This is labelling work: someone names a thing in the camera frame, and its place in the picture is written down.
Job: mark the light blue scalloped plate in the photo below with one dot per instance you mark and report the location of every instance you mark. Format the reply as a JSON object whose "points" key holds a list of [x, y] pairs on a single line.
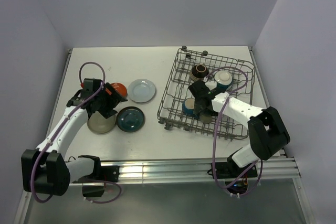
{"points": [[141, 90]]}

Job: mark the white and teal bowl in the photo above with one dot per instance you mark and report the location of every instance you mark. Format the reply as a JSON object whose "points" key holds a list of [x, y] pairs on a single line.
{"points": [[223, 79]]}

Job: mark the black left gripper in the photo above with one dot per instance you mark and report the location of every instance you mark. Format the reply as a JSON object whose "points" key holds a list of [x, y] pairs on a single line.
{"points": [[114, 99]]}

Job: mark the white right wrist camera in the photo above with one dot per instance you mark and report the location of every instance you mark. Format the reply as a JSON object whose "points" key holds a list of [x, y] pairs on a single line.
{"points": [[211, 84]]}

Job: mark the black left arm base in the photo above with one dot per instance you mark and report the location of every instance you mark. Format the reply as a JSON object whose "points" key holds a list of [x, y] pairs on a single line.
{"points": [[108, 174]]}

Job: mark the brown glazed bowl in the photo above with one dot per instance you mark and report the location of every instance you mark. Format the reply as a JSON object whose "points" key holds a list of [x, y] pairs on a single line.
{"points": [[198, 72]]}

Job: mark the orange saucer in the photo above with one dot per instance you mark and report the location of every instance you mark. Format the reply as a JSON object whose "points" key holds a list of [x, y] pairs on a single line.
{"points": [[120, 88]]}

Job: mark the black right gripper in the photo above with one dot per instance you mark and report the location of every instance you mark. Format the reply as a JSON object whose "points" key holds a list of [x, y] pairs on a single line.
{"points": [[197, 109]]}

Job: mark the aluminium mounting rail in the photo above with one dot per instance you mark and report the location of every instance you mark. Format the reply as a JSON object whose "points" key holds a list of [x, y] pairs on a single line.
{"points": [[192, 170]]}

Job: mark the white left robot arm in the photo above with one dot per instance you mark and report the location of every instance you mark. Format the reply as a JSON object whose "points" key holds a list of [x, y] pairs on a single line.
{"points": [[44, 170]]}

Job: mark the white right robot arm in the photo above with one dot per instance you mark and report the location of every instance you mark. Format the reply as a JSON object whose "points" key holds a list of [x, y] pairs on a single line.
{"points": [[267, 132]]}

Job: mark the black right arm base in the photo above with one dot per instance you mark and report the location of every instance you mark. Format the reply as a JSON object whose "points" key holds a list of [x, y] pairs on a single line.
{"points": [[227, 171]]}

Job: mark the dark teal saucer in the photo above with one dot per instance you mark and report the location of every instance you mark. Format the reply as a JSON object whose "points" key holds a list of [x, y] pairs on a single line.
{"points": [[130, 119]]}

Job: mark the dark teal cup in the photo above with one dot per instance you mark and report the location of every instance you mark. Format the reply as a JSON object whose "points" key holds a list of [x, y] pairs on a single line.
{"points": [[188, 107]]}

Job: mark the grey wire dish rack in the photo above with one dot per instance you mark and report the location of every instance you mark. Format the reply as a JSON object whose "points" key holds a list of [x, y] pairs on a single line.
{"points": [[176, 90]]}

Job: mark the grey saucer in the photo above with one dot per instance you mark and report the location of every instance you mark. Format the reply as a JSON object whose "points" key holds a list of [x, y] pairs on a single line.
{"points": [[98, 124]]}

